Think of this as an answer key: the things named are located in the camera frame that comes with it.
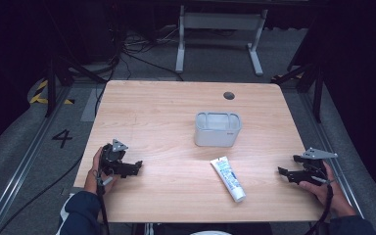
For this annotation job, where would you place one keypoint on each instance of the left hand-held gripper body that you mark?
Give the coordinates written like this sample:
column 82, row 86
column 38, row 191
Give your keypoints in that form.
column 110, row 157

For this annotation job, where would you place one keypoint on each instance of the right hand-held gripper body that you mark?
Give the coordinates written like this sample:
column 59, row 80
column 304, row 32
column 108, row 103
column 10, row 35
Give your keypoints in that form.
column 315, row 164

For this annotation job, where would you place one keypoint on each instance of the white toothpaste tube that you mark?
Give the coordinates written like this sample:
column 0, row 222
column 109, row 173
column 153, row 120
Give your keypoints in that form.
column 229, row 178

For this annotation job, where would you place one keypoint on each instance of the white plastic container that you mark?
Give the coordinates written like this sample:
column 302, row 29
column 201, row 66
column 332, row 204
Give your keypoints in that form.
column 217, row 129

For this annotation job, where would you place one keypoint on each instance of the person's left hand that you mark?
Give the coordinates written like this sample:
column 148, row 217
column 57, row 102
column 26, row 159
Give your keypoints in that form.
column 93, row 176

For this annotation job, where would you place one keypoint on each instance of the person's right hand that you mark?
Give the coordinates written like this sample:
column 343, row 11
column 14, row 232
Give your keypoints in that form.
column 331, row 196

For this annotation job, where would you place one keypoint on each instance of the black metal stand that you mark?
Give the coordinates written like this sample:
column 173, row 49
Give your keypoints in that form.
column 50, row 88
column 316, row 91

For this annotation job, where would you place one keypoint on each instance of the yellow black floor tape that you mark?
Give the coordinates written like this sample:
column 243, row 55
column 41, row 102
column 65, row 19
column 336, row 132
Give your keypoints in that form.
column 40, row 94

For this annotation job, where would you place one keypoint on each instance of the metal floor rail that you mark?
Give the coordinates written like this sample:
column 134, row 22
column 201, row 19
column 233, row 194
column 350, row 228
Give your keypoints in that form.
column 23, row 163
column 331, row 156

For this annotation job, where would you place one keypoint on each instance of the white metal desk frame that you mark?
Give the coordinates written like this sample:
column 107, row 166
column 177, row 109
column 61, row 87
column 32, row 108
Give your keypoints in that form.
column 220, row 22

